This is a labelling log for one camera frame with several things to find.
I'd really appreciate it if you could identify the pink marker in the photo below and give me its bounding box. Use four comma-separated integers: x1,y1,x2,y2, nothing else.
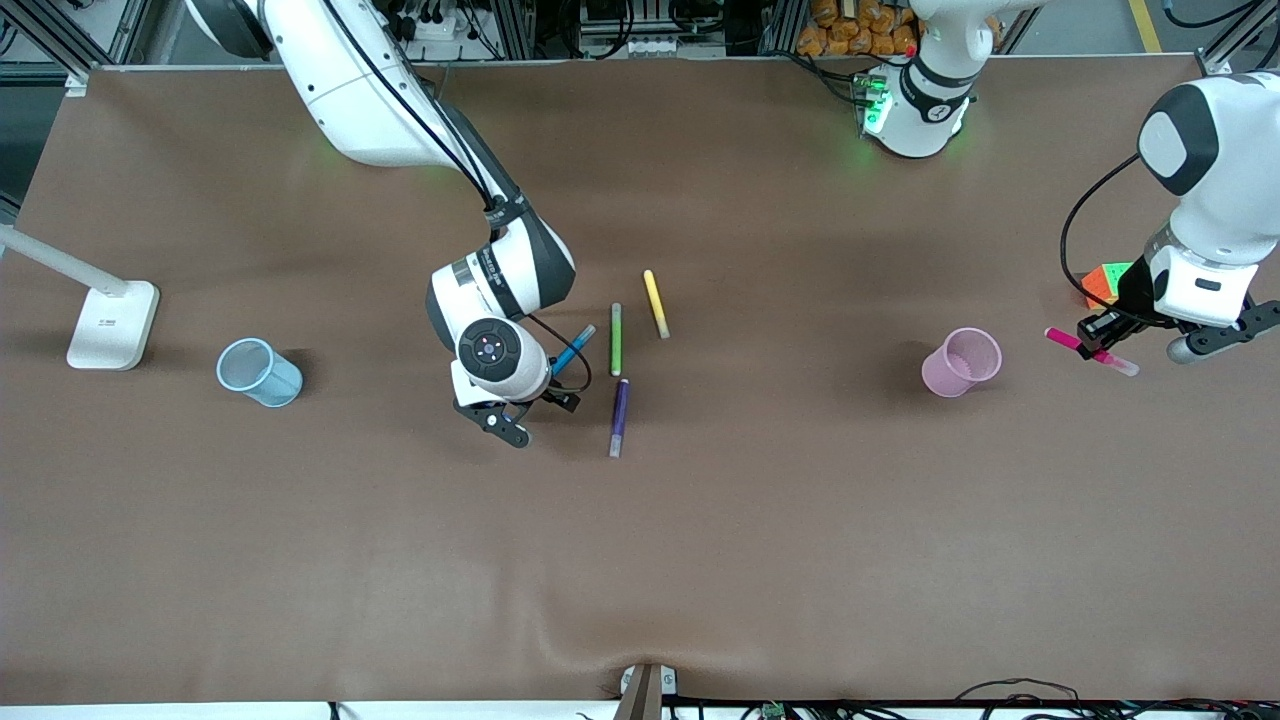
1045,327,1141,378

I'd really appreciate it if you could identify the blue marker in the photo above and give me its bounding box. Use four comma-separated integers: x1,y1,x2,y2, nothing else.
550,324,598,378

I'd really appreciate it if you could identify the colourful puzzle cube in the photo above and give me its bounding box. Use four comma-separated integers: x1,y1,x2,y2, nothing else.
1082,262,1136,309

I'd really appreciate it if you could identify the purple marker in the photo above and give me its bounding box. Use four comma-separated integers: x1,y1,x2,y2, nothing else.
609,377,632,459

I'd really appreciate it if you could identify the yellow marker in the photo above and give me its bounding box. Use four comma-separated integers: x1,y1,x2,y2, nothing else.
643,269,672,340

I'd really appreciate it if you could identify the brown table cover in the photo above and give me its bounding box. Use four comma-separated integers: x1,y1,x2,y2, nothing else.
0,55,1280,706

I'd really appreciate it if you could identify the pink mesh cup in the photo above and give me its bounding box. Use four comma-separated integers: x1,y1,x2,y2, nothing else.
921,327,1004,399

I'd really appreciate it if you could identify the light blue mesh cup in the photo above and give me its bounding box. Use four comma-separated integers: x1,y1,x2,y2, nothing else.
216,338,304,409

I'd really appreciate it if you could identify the metal table edge clamp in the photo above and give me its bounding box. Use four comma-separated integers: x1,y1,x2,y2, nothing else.
618,663,679,720

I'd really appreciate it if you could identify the white desk lamp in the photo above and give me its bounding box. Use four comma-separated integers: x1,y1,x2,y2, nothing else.
0,225,161,371

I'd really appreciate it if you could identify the white power strip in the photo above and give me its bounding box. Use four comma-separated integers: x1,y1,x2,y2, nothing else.
385,0,483,43

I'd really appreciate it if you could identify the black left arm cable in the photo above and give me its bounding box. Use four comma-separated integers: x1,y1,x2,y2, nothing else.
1060,150,1149,323

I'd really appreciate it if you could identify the aluminium frame profile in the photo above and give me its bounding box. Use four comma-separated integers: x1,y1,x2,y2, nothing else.
1195,0,1280,77
0,0,151,98

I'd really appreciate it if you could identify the black cable bundle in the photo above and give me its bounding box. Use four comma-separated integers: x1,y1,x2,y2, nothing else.
690,678,1280,720

